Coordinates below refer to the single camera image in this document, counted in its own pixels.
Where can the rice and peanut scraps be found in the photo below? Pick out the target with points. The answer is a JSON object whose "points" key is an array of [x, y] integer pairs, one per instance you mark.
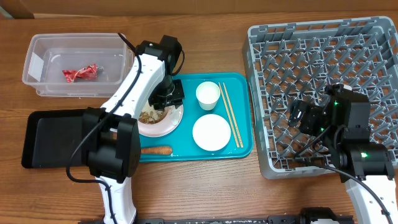
{"points": [[151, 116]]}

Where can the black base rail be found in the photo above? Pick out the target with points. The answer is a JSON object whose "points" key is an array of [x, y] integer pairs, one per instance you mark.
{"points": [[316, 215]]}

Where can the teal serving tray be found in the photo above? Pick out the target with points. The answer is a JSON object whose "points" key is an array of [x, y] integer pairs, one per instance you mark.
{"points": [[181, 139]]}

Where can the grey dishwasher rack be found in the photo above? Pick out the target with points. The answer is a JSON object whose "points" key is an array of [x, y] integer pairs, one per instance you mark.
{"points": [[296, 61]]}

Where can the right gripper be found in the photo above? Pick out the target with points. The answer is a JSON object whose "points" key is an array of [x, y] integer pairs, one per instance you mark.
{"points": [[311, 115]]}

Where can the red snack wrapper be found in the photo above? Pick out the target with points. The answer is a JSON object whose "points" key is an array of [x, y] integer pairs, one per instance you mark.
{"points": [[89, 72]]}

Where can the wooden chopstick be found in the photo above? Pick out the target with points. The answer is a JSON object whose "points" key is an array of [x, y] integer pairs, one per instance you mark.
{"points": [[228, 112], [233, 118]]}

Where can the black plastic tray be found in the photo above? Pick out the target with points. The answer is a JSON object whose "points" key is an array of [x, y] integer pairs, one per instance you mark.
{"points": [[52, 136]]}

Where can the pink bowl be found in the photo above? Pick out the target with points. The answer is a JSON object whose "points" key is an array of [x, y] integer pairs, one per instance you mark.
{"points": [[167, 109]]}

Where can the clear plastic film scrap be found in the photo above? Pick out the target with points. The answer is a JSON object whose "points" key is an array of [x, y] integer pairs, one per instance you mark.
{"points": [[176, 114]]}

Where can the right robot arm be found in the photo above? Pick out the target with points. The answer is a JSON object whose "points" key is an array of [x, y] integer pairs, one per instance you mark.
{"points": [[365, 167]]}

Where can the white round bowl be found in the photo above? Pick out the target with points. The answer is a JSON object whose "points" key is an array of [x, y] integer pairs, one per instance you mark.
{"points": [[211, 132]]}

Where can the orange carrot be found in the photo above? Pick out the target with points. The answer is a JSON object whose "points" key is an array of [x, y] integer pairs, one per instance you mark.
{"points": [[159, 150]]}

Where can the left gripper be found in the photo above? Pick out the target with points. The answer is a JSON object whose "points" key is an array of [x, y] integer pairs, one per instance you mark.
{"points": [[177, 99]]}

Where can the clear plastic bin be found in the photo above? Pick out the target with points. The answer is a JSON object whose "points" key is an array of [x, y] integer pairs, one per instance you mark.
{"points": [[49, 55]]}

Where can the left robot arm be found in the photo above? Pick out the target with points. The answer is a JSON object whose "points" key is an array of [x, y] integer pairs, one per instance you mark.
{"points": [[110, 145]]}

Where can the pink plate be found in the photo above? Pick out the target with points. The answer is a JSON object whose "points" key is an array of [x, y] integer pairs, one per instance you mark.
{"points": [[156, 130]]}

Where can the white paper cup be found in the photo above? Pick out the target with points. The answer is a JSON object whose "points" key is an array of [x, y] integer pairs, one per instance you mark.
{"points": [[208, 94]]}

